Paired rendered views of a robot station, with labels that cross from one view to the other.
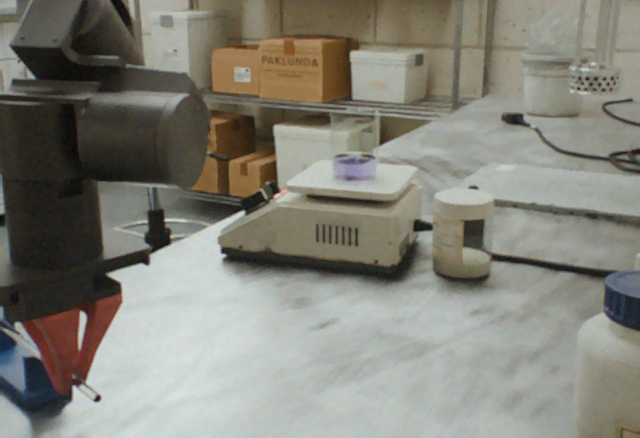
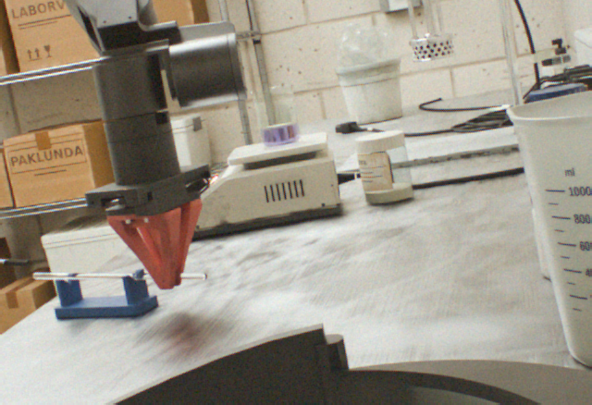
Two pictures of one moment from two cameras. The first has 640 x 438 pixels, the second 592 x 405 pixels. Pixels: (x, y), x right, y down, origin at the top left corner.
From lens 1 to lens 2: 0.52 m
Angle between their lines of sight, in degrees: 17
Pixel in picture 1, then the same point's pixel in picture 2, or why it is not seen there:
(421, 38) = not seen: hidden behind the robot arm
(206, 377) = (252, 276)
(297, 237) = (249, 202)
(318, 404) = (351, 262)
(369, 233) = (313, 181)
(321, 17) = (65, 104)
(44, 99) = (139, 55)
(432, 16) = not seen: hidden behind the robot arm
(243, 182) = (14, 316)
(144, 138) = (221, 61)
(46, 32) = (120, 14)
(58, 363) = (168, 258)
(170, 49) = not seen: outside the picture
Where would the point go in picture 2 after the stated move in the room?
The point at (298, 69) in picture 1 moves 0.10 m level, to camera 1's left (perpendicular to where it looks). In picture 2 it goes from (59, 163) to (28, 169)
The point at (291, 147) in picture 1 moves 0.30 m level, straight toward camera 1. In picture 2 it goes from (68, 257) to (80, 271)
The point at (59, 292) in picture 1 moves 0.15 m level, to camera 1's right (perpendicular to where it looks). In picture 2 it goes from (170, 193) to (336, 156)
